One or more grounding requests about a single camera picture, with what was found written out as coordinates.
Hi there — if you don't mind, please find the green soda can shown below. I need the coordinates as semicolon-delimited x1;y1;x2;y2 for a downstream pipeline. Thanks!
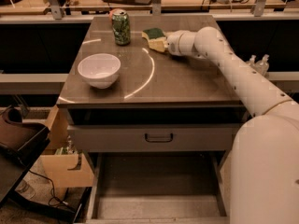
112;9;131;46

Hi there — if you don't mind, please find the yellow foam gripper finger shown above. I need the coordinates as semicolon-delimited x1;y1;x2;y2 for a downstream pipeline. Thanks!
149;37;168;52

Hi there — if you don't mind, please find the green and yellow sponge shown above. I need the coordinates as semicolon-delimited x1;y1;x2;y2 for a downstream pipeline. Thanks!
142;28;166;43

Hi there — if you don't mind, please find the white bowl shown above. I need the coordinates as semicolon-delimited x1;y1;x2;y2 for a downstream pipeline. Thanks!
78;53;121;89

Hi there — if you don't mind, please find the clear sanitizer bottle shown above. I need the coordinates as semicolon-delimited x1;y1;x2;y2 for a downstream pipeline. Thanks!
247;55;256;66
255;54;269;76

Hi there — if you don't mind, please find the open bottom drawer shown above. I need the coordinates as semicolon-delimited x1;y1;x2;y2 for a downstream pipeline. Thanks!
86;152;230;224

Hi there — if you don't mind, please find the grey middle drawer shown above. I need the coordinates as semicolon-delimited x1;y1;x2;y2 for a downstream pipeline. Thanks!
67;124;239;152

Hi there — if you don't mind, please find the grey drawer cabinet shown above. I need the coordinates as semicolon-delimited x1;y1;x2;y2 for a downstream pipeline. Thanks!
57;15;246;211

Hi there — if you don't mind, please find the clear sanitizer bottle left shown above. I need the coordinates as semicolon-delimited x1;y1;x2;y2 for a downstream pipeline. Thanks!
247;55;256;66

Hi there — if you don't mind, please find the clear sanitizer bottle right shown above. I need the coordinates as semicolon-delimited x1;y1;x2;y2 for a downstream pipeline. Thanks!
255;54;269;76

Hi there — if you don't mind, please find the cardboard box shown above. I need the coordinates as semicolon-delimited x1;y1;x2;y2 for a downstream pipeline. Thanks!
40;105;94;199

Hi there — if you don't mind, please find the dark brown chair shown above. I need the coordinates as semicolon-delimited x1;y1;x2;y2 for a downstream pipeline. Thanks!
0;106;50;203

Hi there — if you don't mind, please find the black floor cable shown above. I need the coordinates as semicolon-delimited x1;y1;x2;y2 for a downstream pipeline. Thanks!
28;169;76;213

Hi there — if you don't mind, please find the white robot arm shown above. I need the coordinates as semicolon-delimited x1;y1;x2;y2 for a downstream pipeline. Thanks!
147;27;299;224

